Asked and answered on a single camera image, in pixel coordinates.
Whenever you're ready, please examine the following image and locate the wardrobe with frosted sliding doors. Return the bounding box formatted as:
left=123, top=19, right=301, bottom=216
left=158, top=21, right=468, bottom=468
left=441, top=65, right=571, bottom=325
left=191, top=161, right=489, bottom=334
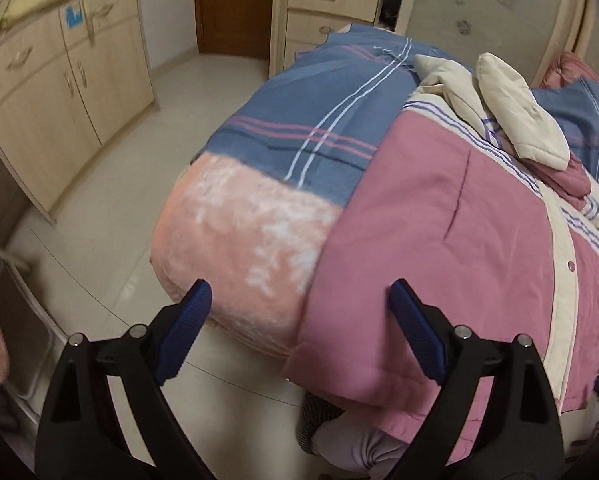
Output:
left=270, top=0, right=599, bottom=91

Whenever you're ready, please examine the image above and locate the pink quilt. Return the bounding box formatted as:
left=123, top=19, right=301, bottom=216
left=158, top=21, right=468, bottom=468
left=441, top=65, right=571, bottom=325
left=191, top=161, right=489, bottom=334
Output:
left=539, top=51, right=599, bottom=92

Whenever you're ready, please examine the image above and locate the peach fleece blanket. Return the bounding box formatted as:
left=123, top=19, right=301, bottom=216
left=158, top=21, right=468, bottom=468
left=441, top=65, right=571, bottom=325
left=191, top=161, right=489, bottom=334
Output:
left=150, top=152, right=343, bottom=347

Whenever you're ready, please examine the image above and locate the person's grey trouser leg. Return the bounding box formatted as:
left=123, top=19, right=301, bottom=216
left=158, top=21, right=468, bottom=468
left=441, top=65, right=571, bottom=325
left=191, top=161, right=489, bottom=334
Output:
left=312, top=412, right=420, bottom=480

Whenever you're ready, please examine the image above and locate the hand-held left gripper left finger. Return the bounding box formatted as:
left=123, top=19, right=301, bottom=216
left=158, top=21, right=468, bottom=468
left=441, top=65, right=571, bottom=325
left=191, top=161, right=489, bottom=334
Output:
left=34, top=279, right=216, bottom=480

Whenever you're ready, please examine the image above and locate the blue plaid bed sheet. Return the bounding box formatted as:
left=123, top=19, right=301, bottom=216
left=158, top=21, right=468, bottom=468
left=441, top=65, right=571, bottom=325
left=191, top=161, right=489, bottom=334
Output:
left=190, top=24, right=599, bottom=206

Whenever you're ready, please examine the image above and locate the brown wooden door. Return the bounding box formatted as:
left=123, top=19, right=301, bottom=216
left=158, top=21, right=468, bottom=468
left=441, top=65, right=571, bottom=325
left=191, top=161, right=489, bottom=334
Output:
left=194, top=0, right=275, bottom=58

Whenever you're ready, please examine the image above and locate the white and pink hooded jacket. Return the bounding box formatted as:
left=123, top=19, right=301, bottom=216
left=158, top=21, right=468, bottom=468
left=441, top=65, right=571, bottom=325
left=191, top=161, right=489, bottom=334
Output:
left=284, top=52, right=599, bottom=456

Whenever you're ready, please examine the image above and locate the light wood cabinet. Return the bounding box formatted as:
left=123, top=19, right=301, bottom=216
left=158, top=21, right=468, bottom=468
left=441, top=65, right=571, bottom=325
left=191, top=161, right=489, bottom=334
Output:
left=0, top=0, right=159, bottom=223

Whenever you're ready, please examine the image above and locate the dark ribbed knit cloth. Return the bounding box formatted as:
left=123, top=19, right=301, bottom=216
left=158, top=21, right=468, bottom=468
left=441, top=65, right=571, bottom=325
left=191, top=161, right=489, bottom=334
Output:
left=297, top=392, right=345, bottom=456

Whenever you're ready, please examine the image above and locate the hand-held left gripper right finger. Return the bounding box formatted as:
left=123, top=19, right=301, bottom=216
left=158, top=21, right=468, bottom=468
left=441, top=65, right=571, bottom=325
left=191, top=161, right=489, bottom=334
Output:
left=389, top=277, right=566, bottom=480

